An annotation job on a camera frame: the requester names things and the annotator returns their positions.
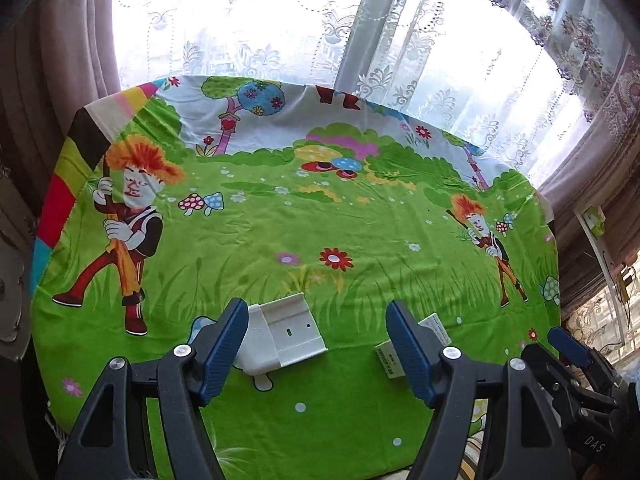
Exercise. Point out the cream carved dresser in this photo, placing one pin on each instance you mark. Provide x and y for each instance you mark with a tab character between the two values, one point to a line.
12	300

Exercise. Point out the green cartoon printed tablecloth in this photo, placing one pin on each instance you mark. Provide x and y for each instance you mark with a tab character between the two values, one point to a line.
300	220

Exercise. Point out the white plastic holder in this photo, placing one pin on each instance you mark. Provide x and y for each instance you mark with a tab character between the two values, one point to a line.
290	335

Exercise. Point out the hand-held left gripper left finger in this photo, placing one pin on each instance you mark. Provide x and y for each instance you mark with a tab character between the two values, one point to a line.
225	345

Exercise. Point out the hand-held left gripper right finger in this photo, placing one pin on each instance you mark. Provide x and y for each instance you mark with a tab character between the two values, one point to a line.
412	350

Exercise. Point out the green white card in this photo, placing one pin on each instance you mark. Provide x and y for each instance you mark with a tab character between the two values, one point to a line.
592	220

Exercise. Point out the white box with barcode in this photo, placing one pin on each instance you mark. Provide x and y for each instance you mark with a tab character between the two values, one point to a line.
387	360

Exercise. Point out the white lace curtain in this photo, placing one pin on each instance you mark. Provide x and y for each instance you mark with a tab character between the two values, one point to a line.
450	60

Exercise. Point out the white window post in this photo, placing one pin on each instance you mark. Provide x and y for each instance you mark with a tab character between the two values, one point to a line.
365	20

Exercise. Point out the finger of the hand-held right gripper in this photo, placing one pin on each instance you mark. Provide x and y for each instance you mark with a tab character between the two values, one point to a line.
545	365
567	344

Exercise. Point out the patterned mauve curtain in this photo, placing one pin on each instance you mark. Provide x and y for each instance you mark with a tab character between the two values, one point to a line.
615	125

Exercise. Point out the mauve drape curtain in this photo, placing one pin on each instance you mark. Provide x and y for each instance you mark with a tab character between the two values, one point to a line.
60	60

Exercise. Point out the striped sofa cushion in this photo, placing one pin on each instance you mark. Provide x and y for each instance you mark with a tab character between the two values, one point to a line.
475	465

